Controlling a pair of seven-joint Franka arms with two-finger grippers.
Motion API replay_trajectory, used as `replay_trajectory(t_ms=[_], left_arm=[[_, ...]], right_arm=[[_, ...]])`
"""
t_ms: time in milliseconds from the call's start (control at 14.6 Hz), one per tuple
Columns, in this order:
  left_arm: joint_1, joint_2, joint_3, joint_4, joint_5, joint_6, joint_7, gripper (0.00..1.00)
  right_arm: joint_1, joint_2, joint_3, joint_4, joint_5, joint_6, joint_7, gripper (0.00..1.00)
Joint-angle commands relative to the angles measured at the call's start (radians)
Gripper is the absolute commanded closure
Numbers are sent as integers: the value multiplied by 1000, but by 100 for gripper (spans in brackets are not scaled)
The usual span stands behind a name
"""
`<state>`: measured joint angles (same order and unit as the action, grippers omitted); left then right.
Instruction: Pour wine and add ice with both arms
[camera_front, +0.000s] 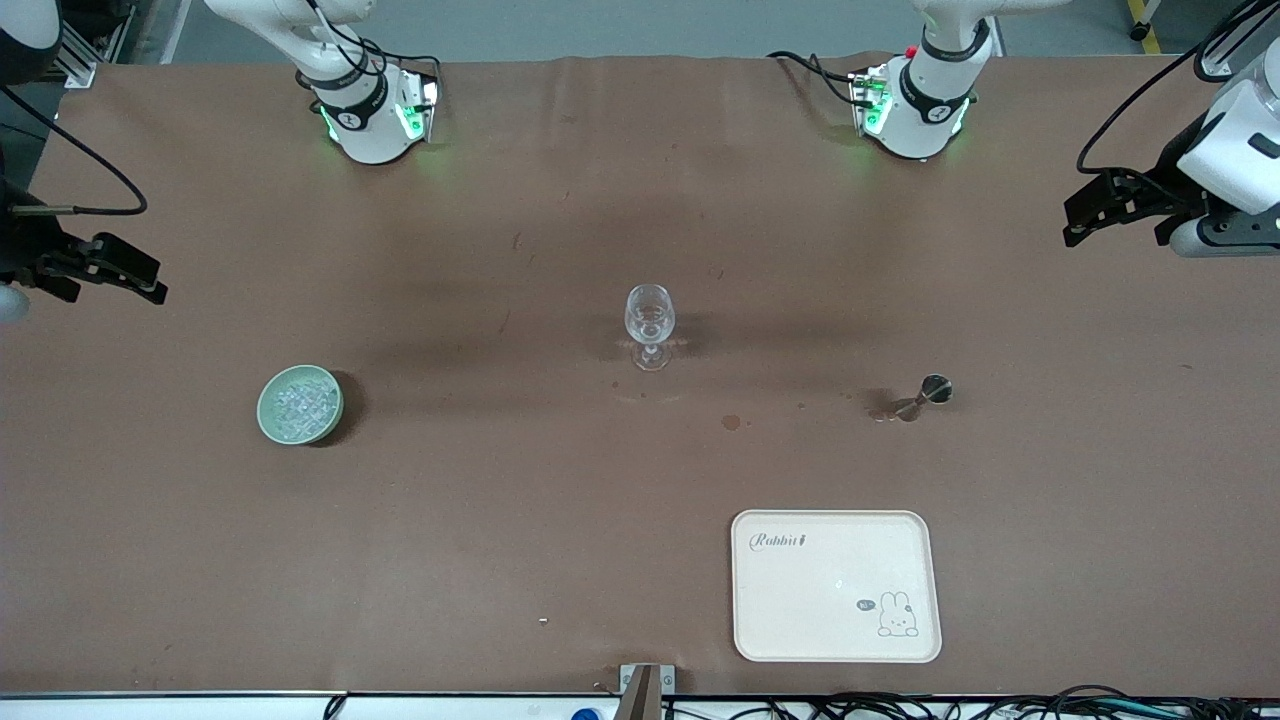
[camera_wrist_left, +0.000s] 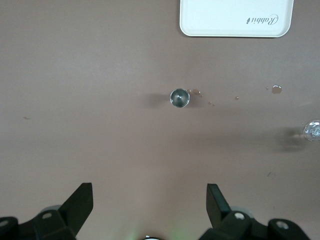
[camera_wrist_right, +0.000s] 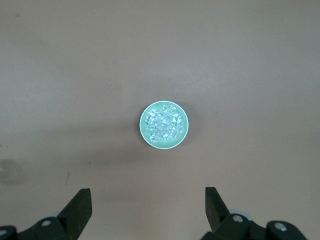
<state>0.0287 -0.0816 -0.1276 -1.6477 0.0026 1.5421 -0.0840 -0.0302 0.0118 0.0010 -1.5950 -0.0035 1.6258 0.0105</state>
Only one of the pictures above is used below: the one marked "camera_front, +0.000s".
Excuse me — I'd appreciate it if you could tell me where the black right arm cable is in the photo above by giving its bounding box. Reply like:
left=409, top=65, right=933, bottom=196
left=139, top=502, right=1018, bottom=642
left=0, top=0, right=443, bottom=217

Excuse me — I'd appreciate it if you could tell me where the clear stemmed wine glass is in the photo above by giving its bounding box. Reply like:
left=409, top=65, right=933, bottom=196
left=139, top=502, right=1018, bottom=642
left=624, top=284, right=678, bottom=372

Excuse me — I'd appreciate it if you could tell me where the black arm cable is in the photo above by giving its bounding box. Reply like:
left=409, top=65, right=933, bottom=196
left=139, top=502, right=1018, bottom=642
left=0, top=0, right=443, bottom=217
left=1077, top=0, right=1280, bottom=177

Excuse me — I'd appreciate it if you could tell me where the black base power cable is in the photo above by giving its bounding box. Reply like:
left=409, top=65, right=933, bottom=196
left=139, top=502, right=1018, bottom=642
left=767, top=48, right=871, bottom=109

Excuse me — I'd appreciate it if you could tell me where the aluminium frame profile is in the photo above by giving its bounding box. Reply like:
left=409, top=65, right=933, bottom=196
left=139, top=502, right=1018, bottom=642
left=55, top=0, right=136, bottom=89
left=1200, top=0, right=1266, bottom=79

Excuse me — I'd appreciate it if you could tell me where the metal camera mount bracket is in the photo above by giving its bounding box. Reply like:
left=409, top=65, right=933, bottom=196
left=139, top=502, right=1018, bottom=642
left=619, top=663, right=676, bottom=720

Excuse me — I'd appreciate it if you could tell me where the steel double jigger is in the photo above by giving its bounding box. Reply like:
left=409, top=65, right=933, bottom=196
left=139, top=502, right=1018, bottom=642
left=890, top=373, right=954, bottom=422

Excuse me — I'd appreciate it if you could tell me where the brown table cover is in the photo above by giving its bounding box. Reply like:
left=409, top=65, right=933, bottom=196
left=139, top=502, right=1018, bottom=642
left=0, top=52, right=1280, bottom=698

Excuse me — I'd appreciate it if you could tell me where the pile of clear ice cubes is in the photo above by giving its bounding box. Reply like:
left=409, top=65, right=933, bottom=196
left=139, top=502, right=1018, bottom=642
left=272, top=375, right=333, bottom=439

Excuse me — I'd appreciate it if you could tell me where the green ceramic bowl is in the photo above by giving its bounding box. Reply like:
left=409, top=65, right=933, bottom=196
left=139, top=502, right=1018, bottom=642
left=256, top=364, right=345, bottom=446

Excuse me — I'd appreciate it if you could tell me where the cream tray with rabbit print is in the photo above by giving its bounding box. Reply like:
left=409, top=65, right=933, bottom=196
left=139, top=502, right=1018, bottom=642
left=731, top=509, right=943, bottom=664

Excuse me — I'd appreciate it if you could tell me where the white table edge rail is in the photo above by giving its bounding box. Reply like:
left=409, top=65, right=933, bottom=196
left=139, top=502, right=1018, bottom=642
left=0, top=692, right=1280, bottom=720

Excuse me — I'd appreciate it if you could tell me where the bundle of black cables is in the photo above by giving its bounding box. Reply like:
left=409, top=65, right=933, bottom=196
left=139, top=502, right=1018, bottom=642
left=660, top=685, right=1280, bottom=720

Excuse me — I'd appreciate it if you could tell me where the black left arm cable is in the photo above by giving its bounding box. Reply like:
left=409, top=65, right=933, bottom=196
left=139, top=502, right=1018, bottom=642
left=1077, top=0, right=1280, bottom=177

